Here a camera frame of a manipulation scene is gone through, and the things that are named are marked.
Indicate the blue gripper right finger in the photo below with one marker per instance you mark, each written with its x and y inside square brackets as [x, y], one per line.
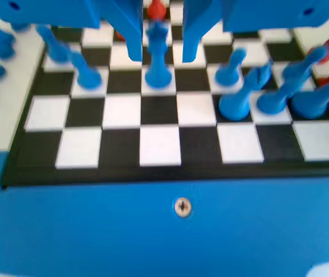
[192, 29]

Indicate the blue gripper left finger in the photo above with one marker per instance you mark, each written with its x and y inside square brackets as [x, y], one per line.
[134, 29]

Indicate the blue chess queen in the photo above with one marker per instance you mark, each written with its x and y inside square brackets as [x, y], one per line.
[158, 78]

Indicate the blue chess bishop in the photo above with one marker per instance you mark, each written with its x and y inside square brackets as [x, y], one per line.
[233, 108]
[20, 27]

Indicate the black and white chessboard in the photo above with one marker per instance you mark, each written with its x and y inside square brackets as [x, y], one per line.
[121, 112]

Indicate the silver plate screw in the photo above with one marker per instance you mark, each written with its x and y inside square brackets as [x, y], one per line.
[182, 207]

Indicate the blue board mount plate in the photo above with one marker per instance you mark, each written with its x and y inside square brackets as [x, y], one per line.
[95, 231]

